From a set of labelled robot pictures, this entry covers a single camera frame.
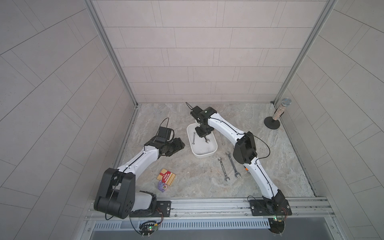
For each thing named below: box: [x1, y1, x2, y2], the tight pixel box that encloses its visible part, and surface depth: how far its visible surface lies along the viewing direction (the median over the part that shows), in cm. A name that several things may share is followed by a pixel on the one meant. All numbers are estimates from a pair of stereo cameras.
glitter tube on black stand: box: [264, 97, 292, 130], surface depth 104 cm
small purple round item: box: [158, 180, 167, 193], surface depth 78 cm
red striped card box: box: [156, 168, 177, 186], surface depth 81 cm
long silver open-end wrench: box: [217, 157, 230, 183], surface depth 85 cm
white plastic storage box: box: [186, 123, 218, 159], surface depth 93 cm
